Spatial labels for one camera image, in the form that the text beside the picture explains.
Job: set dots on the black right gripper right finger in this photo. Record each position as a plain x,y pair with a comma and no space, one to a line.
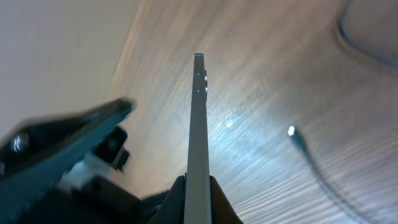
221,210

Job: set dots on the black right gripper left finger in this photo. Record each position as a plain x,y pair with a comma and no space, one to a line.
171,210

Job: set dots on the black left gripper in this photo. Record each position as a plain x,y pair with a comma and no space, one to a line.
38,154

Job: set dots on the blue smartphone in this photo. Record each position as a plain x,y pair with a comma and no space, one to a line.
197,188

